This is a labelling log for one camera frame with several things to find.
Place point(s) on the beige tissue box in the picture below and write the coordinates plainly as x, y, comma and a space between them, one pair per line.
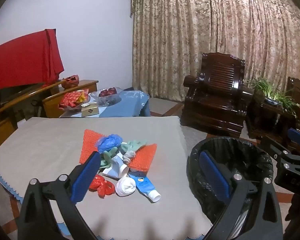
90, 111

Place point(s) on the red patterned bag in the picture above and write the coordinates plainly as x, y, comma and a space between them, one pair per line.
71, 81

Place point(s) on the green potted plant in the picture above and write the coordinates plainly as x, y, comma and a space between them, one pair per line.
265, 85

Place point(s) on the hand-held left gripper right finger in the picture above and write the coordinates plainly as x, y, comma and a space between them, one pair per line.
215, 177

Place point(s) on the light blue scalloped tablecloth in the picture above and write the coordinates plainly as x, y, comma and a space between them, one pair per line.
7, 187

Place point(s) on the beige patterned curtain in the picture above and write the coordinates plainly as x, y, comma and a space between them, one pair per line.
190, 42

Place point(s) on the red apple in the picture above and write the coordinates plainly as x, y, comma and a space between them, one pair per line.
103, 93
112, 91

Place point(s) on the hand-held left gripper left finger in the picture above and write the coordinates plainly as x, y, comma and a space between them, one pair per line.
85, 177

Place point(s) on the dark wooden side table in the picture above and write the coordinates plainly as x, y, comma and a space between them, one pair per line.
262, 115

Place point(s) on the blue plastic bag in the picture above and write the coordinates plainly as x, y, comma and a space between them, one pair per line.
110, 141

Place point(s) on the red snack packet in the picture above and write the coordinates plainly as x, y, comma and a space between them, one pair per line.
70, 98

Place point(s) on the small red plastic bag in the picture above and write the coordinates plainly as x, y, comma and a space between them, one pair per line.
105, 188

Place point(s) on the glass fruit bowl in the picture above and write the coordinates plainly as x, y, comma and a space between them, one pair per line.
107, 100

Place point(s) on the blue white tube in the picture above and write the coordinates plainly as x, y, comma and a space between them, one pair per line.
142, 183

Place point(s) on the white tissue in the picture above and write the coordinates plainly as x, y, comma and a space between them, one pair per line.
125, 186

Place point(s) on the dark wooden slatted armchair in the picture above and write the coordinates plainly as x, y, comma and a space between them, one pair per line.
220, 80

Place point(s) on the blue embroidered tablecloth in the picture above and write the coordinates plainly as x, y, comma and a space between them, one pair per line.
125, 105

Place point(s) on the waste bin with black liner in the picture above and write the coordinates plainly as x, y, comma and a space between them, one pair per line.
247, 155

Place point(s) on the green rubber glove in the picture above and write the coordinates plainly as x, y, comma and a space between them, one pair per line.
135, 144
108, 158

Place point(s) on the orange foam net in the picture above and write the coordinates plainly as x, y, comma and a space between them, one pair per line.
90, 142
143, 158

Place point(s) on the yellow snack packet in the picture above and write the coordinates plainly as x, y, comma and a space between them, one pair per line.
83, 97

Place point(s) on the red cloth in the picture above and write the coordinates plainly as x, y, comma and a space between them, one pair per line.
22, 60

